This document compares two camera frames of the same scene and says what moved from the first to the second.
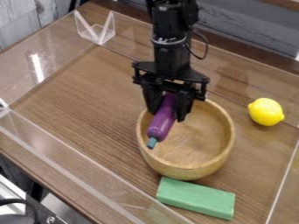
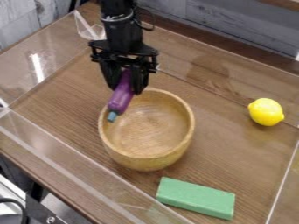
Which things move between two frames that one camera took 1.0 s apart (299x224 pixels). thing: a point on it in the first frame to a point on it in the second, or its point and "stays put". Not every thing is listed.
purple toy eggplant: [162, 123] to [122, 94]
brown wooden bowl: [200, 147] to [147, 137]
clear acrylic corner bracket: [97, 32] stays put
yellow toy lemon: [266, 112] stays put
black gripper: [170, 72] to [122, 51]
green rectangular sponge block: [197, 198] stays put
